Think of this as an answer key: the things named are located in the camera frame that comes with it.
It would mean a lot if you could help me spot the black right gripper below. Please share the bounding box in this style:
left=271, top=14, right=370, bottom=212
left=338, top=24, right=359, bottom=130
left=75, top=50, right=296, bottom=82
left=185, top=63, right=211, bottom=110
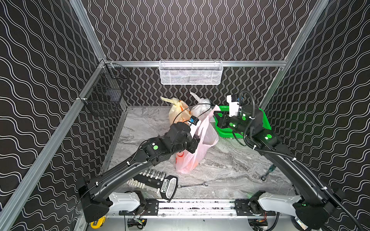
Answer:
left=214, top=109, right=253, bottom=141

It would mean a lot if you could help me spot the pink plastic bag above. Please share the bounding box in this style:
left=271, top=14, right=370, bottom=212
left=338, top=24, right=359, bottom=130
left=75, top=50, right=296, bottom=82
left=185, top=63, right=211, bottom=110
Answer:
left=175, top=105, right=220, bottom=174

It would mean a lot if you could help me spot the white plastic bag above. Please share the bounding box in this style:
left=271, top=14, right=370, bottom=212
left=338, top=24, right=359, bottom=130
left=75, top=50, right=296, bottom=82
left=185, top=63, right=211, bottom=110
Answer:
left=190, top=92, right=211, bottom=121

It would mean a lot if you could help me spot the yellow plastic bag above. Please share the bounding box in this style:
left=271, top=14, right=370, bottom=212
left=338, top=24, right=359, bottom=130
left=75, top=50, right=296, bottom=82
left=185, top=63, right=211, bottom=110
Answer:
left=161, top=97, right=191, bottom=124

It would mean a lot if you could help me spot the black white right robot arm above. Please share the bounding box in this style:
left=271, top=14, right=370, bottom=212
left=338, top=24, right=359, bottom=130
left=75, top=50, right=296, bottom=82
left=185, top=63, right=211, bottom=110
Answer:
left=214, top=90, right=364, bottom=231

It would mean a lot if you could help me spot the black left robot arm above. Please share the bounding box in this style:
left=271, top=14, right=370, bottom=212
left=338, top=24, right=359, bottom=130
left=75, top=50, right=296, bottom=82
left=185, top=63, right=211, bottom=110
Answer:
left=78, top=122, right=200, bottom=222

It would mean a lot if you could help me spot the green plastic basket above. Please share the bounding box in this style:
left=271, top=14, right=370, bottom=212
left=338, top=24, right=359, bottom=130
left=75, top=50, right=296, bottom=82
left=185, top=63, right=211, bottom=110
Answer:
left=214, top=105, right=271, bottom=139

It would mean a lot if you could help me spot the steel combination wrench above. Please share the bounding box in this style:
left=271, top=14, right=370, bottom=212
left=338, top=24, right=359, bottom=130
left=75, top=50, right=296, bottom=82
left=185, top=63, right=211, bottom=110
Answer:
left=177, top=182, right=208, bottom=189

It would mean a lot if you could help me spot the socket set holder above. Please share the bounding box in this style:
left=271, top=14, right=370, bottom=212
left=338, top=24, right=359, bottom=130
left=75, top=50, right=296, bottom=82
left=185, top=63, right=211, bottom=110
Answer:
left=127, top=169, right=178, bottom=201

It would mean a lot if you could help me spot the yellow tape measure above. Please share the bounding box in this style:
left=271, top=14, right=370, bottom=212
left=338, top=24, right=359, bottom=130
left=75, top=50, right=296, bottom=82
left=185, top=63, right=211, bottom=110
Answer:
left=90, top=216, right=106, bottom=229

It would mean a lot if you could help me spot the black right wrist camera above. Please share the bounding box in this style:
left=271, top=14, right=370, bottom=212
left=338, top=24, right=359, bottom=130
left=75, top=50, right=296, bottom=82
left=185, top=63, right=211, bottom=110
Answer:
left=226, top=94, right=240, bottom=117

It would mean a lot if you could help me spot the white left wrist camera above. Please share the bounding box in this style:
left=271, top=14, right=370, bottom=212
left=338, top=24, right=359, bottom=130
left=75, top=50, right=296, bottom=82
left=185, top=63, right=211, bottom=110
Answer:
left=188, top=116, right=199, bottom=126

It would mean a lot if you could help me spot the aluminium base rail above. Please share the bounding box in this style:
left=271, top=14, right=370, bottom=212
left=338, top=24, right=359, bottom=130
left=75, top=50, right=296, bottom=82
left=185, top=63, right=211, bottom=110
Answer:
left=73, top=198, right=319, bottom=231

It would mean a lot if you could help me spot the black wire basket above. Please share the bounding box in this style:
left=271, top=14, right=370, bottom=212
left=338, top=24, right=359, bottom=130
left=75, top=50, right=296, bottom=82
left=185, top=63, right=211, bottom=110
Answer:
left=82, top=60, right=132, bottom=117

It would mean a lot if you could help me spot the aluminium corner post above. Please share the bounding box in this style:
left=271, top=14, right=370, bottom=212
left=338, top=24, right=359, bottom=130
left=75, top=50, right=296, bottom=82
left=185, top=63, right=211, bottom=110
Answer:
left=260, top=0, right=329, bottom=110

